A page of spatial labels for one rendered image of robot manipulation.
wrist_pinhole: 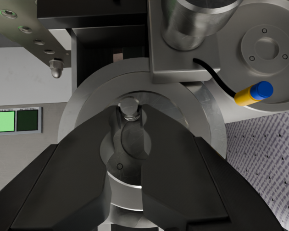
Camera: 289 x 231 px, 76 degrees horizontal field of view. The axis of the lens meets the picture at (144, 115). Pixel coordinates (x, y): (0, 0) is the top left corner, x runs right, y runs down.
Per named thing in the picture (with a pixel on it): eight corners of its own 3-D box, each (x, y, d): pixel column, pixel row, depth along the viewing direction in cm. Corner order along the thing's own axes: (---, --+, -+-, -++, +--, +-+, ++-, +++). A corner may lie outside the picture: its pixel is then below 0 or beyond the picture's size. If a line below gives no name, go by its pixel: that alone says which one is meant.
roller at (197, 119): (203, 66, 16) (219, 205, 15) (166, 111, 42) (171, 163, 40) (70, 75, 16) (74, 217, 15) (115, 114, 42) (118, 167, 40)
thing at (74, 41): (75, -79, 19) (76, 93, 17) (112, 40, 43) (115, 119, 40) (70, -79, 19) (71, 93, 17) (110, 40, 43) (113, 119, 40)
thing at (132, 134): (113, 205, 13) (79, 111, 14) (117, 196, 15) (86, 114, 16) (207, 165, 14) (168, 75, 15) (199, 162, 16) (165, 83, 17)
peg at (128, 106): (120, 119, 11) (115, 98, 12) (125, 123, 14) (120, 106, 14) (142, 114, 12) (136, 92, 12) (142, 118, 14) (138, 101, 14)
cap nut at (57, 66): (60, 59, 49) (60, 75, 48) (66, 64, 52) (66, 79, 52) (46, 59, 49) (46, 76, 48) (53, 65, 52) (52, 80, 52)
